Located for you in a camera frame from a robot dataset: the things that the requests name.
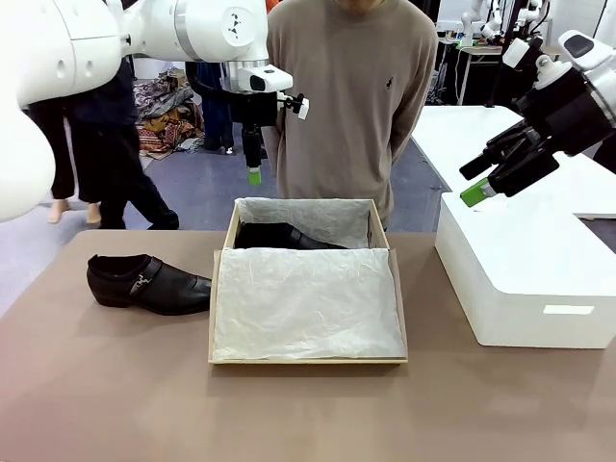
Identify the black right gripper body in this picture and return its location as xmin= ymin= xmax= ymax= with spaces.
xmin=514 ymin=66 xmax=616 ymax=158

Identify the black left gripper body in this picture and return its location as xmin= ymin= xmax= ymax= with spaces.
xmin=229 ymin=89 xmax=283 ymax=129

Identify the black leather buckle shoe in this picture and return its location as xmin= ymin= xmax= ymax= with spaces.
xmin=86 ymin=254 xmax=213 ymax=318
xmin=234 ymin=220 xmax=350 ymax=250

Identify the brown cardboard shoe box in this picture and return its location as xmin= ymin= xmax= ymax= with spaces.
xmin=206 ymin=196 xmax=409 ymax=368

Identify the white tissue paper sheet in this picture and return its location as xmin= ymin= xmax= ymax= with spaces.
xmin=211 ymin=197 xmax=405 ymax=362

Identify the white plastic storage box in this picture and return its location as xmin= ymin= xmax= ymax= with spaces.
xmin=434 ymin=191 xmax=616 ymax=348

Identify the bystander in dark blue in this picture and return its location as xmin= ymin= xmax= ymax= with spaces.
xmin=185 ymin=61 xmax=238 ymax=156

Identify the black tripod pole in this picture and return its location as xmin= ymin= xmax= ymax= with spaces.
xmin=485 ymin=0 xmax=524 ymax=108

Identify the person in beige sweater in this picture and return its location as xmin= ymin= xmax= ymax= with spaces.
xmin=263 ymin=0 xmax=440 ymax=232

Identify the pile of patterned clothes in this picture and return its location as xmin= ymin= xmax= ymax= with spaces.
xmin=134 ymin=69 xmax=207 ymax=161

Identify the background table with grey legs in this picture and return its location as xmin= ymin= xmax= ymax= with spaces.
xmin=451 ymin=42 xmax=506 ymax=106

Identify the bystander in dark clothes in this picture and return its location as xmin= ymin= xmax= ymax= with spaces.
xmin=26 ymin=52 xmax=180 ymax=231

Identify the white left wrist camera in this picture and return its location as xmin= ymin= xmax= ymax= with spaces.
xmin=277 ymin=92 xmax=312 ymax=121

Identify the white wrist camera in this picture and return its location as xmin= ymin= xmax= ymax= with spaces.
xmin=277 ymin=92 xmax=312 ymax=121
xmin=501 ymin=37 xmax=564 ymax=90

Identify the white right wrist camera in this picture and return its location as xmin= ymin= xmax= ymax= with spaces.
xmin=501 ymin=37 xmax=564 ymax=90

